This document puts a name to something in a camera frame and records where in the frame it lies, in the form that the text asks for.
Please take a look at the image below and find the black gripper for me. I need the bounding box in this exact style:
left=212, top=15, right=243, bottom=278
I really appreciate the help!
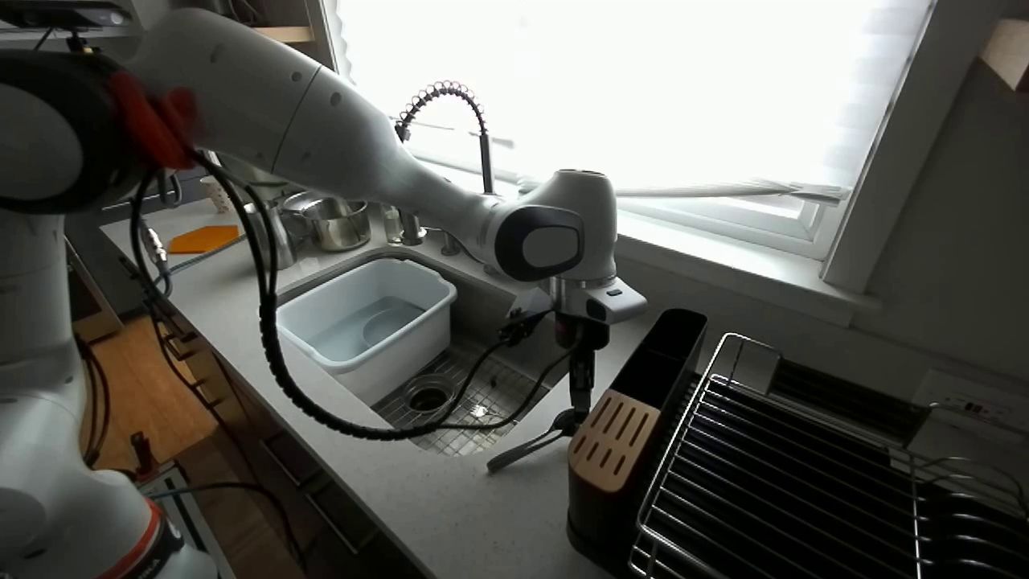
left=550, top=313, right=613, bottom=419

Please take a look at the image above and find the wooden knife holder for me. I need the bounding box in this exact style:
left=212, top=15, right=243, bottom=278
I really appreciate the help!
left=567, top=390, right=664, bottom=496

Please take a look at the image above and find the black utensil caddy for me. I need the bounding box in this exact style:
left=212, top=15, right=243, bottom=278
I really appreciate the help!
left=564, top=306, right=713, bottom=572

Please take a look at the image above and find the stainless steel sink basin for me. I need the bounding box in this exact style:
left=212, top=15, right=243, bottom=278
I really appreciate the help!
left=268, top=240, right=596, bottom=462

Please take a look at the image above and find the white plastic wash tub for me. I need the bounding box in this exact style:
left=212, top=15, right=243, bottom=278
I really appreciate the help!
left=275, top=255, right=459, bottom=408

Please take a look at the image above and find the chrome spring neck faucet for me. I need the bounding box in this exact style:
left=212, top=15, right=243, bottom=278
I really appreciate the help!
left=390, top=77, right=502, bottom=252

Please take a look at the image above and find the stainless steel pot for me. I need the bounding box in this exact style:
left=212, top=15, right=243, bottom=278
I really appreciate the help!
left=306, top=192, right=372, bottom=258

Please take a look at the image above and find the stainless steel canister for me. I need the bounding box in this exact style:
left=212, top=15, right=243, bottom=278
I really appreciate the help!
left=260, top=206, right=300, bottom=273

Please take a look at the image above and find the orange flat sponge cloth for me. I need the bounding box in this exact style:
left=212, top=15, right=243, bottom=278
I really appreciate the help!
left=163, top=221, right=243, bottom=262

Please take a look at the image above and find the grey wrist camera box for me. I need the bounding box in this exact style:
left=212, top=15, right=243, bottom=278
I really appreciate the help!
left=582, top=278, right=652, bottom=327

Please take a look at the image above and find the metal wire sink grid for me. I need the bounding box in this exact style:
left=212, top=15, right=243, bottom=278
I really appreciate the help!
left=372, top=336, right=571, bottom=462

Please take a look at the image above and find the metal wire dish rack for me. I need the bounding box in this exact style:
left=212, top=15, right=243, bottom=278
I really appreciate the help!
left=624, top=327, right=1029, bottom=579

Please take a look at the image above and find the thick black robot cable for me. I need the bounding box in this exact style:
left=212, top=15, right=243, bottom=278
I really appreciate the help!
left=126, top=147, right=580, bottom=443

